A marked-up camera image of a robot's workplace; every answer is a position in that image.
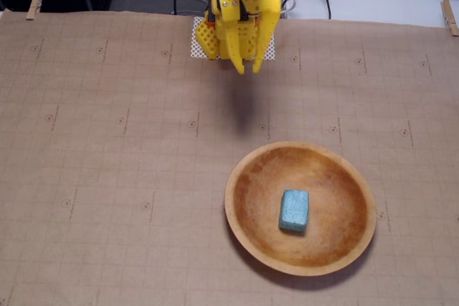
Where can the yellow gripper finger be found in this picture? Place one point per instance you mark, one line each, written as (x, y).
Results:
(267, 37)
(229, 37)

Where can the blue rectangular block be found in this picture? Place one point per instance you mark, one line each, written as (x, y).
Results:
(294, 211)

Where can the round wooden bowl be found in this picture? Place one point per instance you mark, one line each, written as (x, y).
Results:
(322, 177)

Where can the white perforated base mat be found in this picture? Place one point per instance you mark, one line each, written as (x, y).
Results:
(269, 51)

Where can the gridded gift wrap paper sheet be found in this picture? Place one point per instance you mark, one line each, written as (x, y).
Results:
(107, 141)

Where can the wooden clothespin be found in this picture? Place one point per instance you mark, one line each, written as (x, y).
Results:
(35, 1)
(450, 17)

